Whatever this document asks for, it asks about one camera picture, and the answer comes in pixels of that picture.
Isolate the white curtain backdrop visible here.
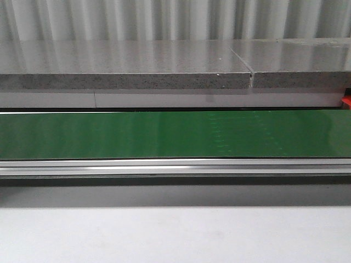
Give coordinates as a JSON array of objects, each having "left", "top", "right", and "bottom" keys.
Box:
[{"left": 1, "top": 1, "right": 350, "bottom": 41}]

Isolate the grey stone slab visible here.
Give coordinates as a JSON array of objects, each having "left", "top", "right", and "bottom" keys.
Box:
[{"left": 1, "top": 38, "right": 350, "bottom": 93}]

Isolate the aluminium conveyor side rail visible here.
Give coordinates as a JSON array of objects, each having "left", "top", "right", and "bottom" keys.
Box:
[{"left": 1, "top": 158, "right": 350, "bottom": 179}]

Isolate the red plastic part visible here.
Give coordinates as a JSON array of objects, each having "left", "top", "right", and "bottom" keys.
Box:
[{"left": 342, "top": 88, "right": 351, "bottom": 110}]

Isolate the green conveyor belt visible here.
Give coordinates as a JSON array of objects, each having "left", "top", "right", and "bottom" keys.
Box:
[{"left": 1, "top": 110, "right": 350, "bottom": 160}]

